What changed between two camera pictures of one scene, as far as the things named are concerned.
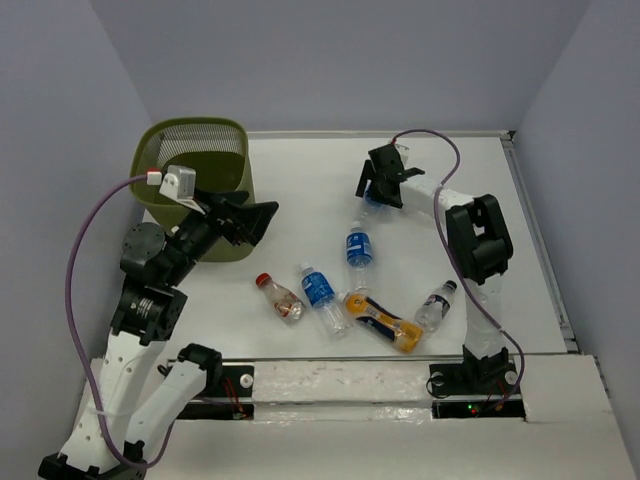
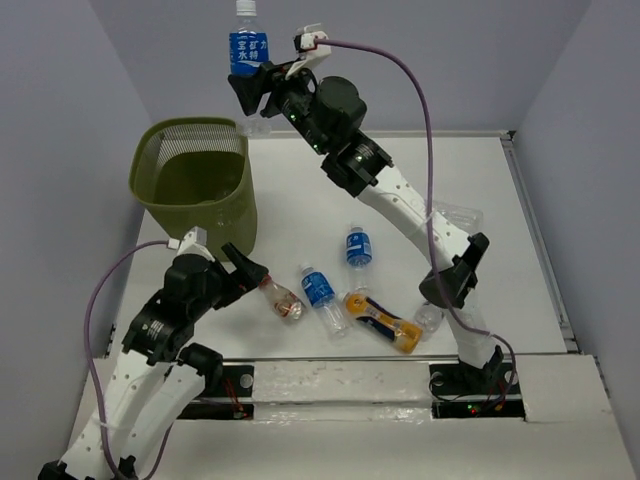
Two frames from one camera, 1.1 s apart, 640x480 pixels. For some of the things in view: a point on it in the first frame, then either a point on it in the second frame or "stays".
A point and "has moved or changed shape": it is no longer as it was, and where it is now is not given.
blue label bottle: (320, 294) stays
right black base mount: (471, 389) stays
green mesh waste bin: (218, 149) stays
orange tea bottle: (403, 335) stays
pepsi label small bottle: (431, 313) stays
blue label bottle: (370, 206) has moved or changed shape
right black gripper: (368, 174) -> (249, 89)
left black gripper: (249, 220) -> (246, 277)
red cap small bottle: (283, 302) stays
